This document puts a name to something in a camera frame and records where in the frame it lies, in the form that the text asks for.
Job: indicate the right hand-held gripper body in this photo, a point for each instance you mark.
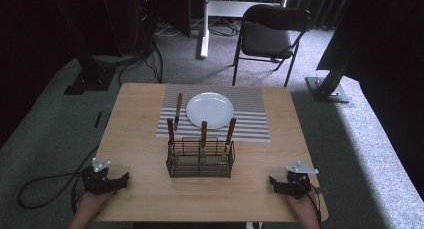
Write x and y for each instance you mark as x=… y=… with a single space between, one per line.
x=300 y=182

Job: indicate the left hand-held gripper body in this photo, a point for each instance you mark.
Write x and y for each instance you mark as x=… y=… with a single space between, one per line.
x=95 y=181

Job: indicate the person's left hand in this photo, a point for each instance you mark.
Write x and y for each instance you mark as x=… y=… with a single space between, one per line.
x=93 y=202

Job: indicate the person's right hand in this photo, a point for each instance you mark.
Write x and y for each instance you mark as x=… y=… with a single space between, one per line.
x=301 y=207

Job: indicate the small black strip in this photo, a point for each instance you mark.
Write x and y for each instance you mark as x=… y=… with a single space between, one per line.
x=97 y=119

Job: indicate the grey striped placemat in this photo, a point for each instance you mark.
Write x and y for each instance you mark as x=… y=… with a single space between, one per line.
x=250 y=102

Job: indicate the black stand with grey base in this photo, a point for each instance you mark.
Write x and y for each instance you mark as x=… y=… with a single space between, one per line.
x=328 y=89

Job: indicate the white round plate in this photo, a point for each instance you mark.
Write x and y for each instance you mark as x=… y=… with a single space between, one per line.
x=210 y=109

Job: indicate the black stand with square base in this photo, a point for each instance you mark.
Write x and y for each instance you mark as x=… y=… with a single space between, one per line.
x=90 y=79

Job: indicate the black folding chair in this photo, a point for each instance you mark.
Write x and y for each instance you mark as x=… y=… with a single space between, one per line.
x=266 y=39

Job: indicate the dark computer tower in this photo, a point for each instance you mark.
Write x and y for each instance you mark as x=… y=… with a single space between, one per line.
x=144 y=19

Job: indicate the white desk frame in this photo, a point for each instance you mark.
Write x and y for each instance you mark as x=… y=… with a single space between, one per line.
x=204 y=39

